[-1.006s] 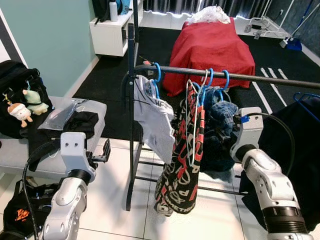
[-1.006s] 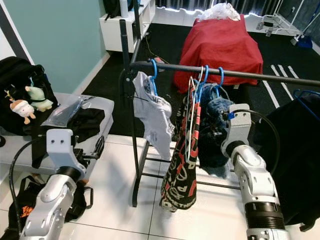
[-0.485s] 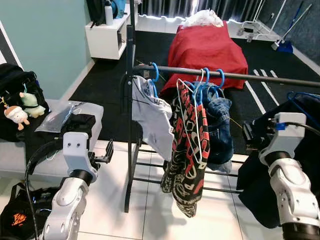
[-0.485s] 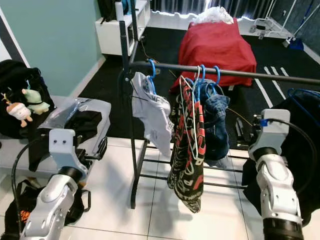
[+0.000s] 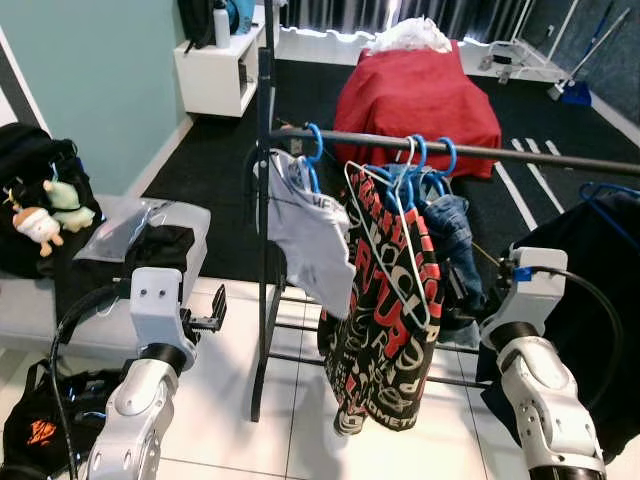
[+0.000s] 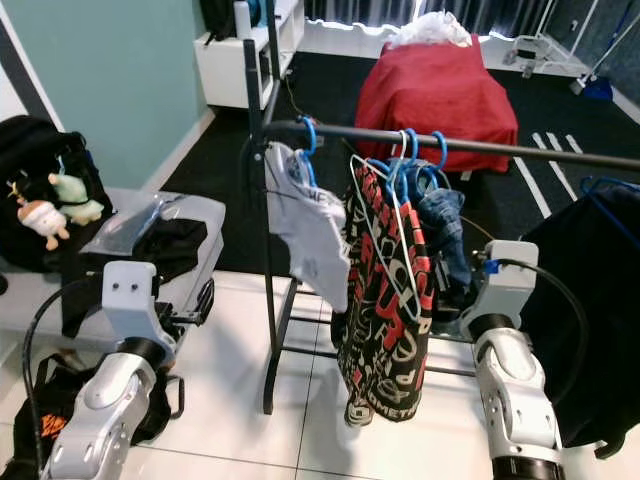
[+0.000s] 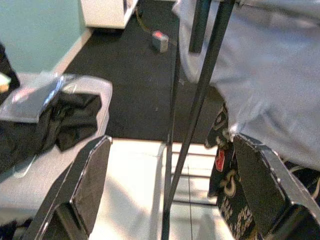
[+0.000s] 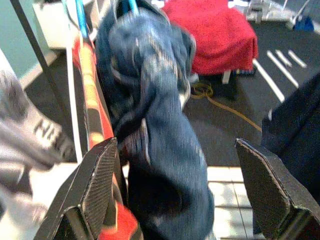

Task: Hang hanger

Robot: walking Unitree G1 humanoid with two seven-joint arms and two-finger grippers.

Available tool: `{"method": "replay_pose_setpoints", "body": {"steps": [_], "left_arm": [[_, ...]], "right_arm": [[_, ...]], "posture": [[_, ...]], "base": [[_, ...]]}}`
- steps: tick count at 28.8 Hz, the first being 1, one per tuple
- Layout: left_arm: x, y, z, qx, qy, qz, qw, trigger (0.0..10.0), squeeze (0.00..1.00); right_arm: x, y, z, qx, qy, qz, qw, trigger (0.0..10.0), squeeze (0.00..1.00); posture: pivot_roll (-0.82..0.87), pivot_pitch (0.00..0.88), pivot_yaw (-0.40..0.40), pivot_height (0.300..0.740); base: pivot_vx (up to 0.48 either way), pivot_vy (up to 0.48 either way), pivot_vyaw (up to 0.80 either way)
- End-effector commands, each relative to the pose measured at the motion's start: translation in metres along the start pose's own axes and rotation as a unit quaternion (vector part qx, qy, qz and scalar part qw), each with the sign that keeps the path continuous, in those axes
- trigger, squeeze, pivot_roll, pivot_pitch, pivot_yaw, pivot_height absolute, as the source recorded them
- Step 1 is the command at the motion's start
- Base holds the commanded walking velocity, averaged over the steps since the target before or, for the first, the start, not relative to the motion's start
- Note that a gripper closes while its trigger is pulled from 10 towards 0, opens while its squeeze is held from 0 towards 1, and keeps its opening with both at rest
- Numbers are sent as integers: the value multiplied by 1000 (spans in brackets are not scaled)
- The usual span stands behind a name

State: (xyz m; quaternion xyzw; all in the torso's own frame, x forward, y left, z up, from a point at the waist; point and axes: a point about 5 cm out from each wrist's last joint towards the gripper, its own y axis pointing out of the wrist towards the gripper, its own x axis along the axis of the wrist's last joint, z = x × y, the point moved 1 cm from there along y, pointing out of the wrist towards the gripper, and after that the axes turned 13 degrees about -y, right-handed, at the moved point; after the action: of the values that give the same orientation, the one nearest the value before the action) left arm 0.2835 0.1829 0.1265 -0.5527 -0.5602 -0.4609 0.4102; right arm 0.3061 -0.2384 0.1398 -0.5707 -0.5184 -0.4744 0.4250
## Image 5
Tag clear plastic storage box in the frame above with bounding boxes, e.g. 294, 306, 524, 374
75, 197, 213, 303

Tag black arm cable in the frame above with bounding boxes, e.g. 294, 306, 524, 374
512, 262, 627, 413
47, 280, 136, 480

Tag black red printed shirt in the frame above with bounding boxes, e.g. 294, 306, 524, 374
318, 165, 447, 438

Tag black metal clothes rack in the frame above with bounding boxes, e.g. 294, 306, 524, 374
250, 0, 640, 423

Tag white metal frame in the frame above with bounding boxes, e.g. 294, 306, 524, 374
478, 0, 583, 84

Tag dark navy garment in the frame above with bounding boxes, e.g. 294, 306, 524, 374
478, 185, 640, 463

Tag white t-shirt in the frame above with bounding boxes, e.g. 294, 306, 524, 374
262, 148, 354, 321

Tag green plush toy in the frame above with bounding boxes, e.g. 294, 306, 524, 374
42, 178, 98, 234

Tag white shelf unit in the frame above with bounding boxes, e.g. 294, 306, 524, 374
173, 5, 269, 119

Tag teal and black object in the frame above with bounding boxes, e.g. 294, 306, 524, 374
226, 0, 257, 37

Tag black folded clothes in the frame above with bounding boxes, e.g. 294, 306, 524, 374
122, 224, 197, 279

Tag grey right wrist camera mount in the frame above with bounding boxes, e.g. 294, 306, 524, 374
503, 246, 571, 333

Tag blue plastic hanger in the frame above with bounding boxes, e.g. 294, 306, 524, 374
425, 136, 461, 201
300, 122, 327, 197
577, 180, 640, 251
360, 133, 433, 213

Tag white bottle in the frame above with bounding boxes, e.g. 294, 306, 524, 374
212, 5, 232, 49

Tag white crumpled plastic sheet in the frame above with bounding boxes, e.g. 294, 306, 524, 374
368, 17, 454, 56

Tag black bag orange logo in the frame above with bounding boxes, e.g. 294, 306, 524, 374
0, 360, 128, 479

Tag blue mop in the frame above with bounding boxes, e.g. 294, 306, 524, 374
546, 8, 635, 107

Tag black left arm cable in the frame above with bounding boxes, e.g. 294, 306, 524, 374
47, 280, 136, 480

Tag red white plush toy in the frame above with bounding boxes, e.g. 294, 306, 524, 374
10, 205, 64, 259

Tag white wire hanger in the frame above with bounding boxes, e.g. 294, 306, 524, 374
345, 135, 434, 331

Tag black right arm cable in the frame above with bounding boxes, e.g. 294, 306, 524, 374
512, 262, 627, 413

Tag dark striped curtain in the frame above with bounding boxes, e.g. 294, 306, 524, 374
275, 0, 561, 41

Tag black backpack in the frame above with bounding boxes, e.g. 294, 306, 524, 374
0, 122, 103, 281

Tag blue denim jeans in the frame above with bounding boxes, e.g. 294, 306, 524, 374
385, 165, 488, 313

